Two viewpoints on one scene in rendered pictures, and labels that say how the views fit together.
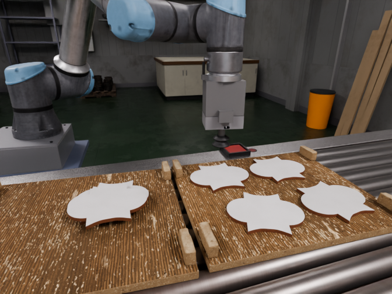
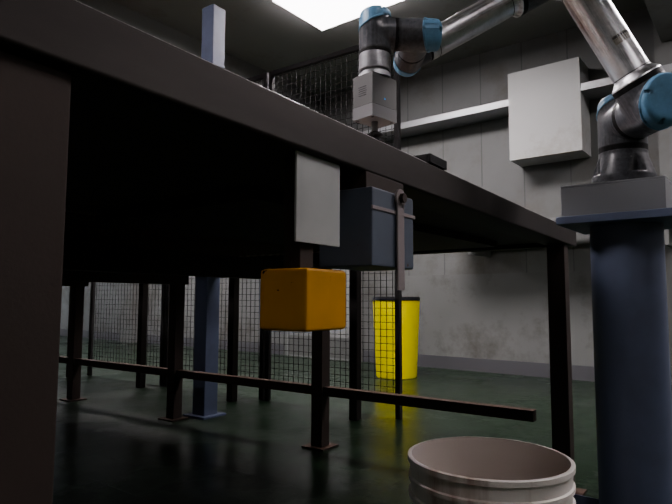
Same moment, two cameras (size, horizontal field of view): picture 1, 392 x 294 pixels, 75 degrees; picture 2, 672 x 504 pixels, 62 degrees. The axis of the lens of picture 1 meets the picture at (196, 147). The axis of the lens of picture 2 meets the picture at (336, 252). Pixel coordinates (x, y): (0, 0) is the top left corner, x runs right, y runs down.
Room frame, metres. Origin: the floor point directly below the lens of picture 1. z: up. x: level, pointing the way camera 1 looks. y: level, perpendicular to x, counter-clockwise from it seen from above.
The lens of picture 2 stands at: (1.52, -0.92, 0.66)
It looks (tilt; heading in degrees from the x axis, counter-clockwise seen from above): 5 degrees up; 142
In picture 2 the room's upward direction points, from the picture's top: straight up
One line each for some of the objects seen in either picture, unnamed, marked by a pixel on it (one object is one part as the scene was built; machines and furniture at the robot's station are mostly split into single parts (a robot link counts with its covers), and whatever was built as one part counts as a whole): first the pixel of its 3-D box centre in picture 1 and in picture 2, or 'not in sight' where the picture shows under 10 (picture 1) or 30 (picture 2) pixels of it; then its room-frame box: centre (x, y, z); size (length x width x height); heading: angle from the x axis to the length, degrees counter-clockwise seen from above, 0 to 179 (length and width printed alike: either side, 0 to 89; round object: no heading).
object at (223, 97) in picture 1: (222, 101); (372, 99); (0.56, -0.06, 1.13); 0.10 x 0.09 x 0.16; 5
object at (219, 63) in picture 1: (223, 63); (375, 66); (0.57, -0.06, 1.21); 0.08 x 0.08 x 0.05
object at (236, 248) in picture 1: (270, 192); not in sight; (0.52, -0.17, 0.93); 0.41 x 0.35 x 0.02; 105
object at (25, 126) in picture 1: (35, 119); (623, 166); (0.85, 0.55, 1.01); 0.15 x 0.15 x 0.10
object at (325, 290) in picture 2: not in sight; (304, 241); (0.90, -0.49, 0.74); 0.09 x 0.08 x 0.24; 107
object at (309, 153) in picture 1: (308, 153); not in sight; (0.69, -0.33, 0.95); 0.06 x 0.02 x 0.03; 15
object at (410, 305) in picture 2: not in sight; (396, 336); (-1.99, 2.49, 0.34); 0.42 x 0.42 x 0.68
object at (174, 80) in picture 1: (202, 75); not in sight; (7.01, -0.16, 0.43); 2.29 x 1.85 x 0.86; 104
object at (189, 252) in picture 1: (186, 245); not in sight; (0.32, 0.01, 0.95); 0.06 x 0.02 x 0.03; 13
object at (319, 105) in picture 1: (319, 108); not in sight; (3.95, -1.93, 0.28); 0.37 x 0.36 x 0.57; 14
